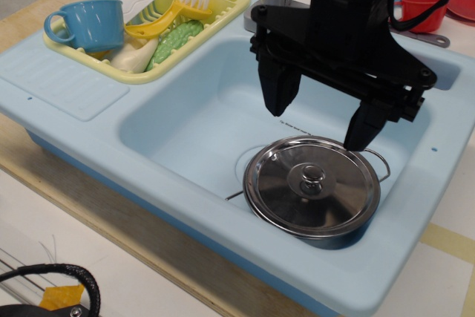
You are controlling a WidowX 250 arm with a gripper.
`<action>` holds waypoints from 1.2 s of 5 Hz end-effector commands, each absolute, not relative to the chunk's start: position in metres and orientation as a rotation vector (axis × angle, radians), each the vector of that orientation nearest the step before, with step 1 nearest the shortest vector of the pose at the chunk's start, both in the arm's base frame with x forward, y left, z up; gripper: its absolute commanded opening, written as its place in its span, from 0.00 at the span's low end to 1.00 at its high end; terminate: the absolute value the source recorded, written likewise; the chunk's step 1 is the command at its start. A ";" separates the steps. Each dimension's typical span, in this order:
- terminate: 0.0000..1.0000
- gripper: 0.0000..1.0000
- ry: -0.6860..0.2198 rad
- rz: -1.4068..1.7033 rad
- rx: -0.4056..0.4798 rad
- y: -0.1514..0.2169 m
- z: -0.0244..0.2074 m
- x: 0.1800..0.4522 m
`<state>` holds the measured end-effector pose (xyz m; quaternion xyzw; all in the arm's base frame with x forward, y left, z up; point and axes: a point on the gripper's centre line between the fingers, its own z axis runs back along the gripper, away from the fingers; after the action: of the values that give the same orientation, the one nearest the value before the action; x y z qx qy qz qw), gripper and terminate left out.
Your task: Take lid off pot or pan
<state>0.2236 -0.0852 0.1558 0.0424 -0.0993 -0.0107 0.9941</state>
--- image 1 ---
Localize cream plastic toy food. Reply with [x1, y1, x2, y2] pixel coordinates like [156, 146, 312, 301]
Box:
[108, 36, 159, 73]

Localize black braided cable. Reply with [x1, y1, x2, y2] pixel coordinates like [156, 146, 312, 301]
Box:
[0, 263, 101, 317]

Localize green plastic vegetable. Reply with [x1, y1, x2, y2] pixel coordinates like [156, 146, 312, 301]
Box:
[145, 20, 204, 71]

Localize grey plastic utensil handle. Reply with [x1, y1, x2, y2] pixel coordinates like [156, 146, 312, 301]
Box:
[392, 30, 451, 48]

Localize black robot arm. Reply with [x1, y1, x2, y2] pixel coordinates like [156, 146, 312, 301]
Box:
[251, 0, 437, 151]

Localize yellow dish brush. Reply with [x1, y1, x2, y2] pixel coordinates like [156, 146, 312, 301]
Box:
[125, 0, 212, 39]

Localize steel pot with wire handles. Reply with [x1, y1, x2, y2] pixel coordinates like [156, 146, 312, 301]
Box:
[225, 148, 391, 251]

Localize yellow dish rack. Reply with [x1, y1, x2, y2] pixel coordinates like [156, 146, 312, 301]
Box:
[42, 0, 251, 85]

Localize shiny steel pot lid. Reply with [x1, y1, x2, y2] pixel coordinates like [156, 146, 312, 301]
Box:
[242, 136, 382, 238]

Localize yellow tape piece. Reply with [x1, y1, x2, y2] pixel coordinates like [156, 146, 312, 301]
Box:
[39, 284, 85, 311]

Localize red plastic plate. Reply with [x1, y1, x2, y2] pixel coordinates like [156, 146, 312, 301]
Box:
[447, 0, 474, 22]

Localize light blue toy sink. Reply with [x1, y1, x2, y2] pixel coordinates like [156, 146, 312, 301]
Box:
[1, 19, 474, 316]

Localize red plastic cup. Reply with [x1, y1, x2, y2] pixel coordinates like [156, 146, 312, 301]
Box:
[394, 0, 447, 33]

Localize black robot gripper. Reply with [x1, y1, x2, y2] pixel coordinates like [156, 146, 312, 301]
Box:
[251, 5, 437, 150]

